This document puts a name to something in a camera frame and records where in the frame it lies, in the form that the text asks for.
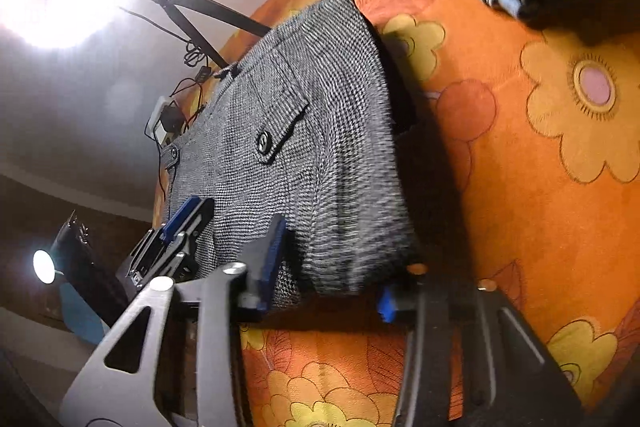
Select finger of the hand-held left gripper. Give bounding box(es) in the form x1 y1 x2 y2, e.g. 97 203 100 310
116 229 202 295
159 195 217 254

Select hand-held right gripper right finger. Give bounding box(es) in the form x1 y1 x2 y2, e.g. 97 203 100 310
378 263 587 427

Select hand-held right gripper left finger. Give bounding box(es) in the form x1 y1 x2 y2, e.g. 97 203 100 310
59 214 289 427

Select grey tweed pants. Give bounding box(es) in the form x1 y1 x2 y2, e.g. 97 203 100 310
154 0 427 310

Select white power strip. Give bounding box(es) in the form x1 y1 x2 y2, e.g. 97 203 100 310
145 95 176 146

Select black power adapter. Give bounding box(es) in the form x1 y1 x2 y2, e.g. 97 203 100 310
159 106 186 134

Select orange floral blanket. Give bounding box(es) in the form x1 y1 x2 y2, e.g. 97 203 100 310
150 0 640 427

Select black cable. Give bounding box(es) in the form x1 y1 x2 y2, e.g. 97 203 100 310
118 5 221 142

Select black camera tripod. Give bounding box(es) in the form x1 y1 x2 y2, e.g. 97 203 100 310
136 0 273 70

